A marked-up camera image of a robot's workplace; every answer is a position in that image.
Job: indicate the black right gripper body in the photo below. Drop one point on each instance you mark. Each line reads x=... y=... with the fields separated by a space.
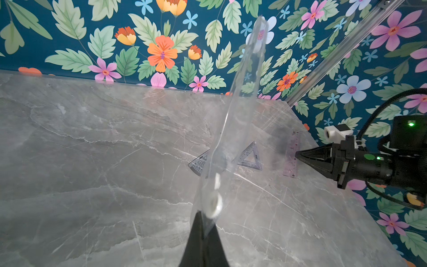
x=349 y=163

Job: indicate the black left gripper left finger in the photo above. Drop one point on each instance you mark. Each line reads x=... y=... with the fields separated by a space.
x=193 y=253

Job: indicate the purple straight ruler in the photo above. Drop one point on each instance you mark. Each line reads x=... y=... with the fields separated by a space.
x=291 y=162

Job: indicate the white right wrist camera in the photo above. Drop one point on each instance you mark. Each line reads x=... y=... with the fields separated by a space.
x=338 y=133

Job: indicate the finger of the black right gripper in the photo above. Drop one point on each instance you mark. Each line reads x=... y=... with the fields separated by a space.
x=321 y=154
x=323 y=167

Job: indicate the aluminium frame corner post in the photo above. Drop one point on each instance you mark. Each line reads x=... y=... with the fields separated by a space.
x=378 y=14

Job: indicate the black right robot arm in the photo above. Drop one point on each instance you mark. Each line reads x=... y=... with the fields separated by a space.
x=398 y=172

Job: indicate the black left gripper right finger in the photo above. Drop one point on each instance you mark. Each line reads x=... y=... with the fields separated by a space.
x=214 y=255

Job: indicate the clear purple ruler set pouch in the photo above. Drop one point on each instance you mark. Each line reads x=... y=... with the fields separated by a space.
x=233 y=130

